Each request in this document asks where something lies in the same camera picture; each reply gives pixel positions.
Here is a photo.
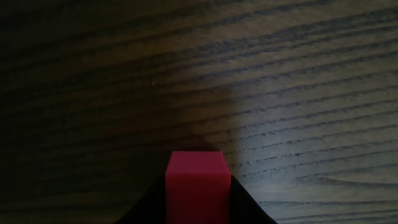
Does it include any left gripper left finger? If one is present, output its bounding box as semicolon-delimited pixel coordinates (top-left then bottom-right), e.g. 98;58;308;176
114;175;167;224

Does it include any red cube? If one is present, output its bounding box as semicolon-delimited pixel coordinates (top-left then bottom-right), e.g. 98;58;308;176
164;151;233;224

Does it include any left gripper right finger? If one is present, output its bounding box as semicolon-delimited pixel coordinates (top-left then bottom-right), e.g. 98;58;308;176
230;174;279;224

